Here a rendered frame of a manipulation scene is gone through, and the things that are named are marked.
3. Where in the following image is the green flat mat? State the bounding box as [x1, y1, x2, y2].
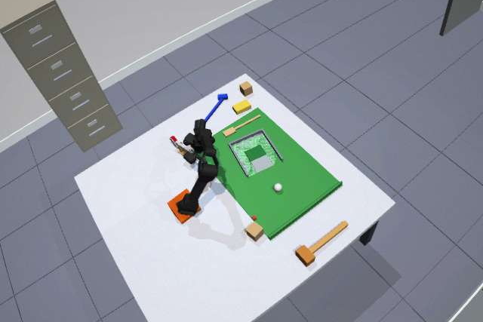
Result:
[212, 107, 339, 237]

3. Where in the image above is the wooden mallet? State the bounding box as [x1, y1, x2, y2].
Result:
[296, 220, 349, 267]

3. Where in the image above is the yellow flat block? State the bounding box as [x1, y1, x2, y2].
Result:
[232, 99, 251, 115]

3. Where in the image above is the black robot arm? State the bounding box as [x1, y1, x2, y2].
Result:
[176, 118, 219, 215]

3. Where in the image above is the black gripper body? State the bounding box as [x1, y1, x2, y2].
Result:
[183, 136, 215, 164]

